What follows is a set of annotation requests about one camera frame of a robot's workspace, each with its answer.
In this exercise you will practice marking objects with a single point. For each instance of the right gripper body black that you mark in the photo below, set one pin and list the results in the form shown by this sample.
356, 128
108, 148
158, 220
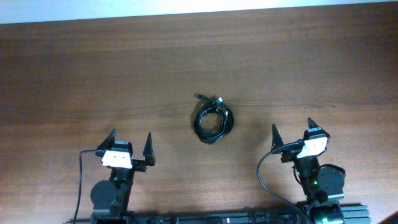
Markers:
290, 155

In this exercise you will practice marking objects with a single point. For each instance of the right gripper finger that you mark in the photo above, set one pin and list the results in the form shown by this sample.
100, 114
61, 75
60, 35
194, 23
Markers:
311, 123
277, 142

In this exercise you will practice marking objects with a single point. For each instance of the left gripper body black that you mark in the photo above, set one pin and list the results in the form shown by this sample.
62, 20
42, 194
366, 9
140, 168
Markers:
137, 165

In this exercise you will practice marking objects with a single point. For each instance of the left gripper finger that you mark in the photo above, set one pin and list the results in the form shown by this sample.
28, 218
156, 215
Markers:
108, 142
148, 152

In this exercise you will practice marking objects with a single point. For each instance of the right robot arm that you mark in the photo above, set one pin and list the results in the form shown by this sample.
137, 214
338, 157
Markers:
321, 184

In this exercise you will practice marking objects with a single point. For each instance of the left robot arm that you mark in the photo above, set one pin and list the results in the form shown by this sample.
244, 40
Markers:
110, 197

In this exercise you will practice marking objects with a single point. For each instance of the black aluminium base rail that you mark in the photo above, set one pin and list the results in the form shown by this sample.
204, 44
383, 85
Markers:
248, 216

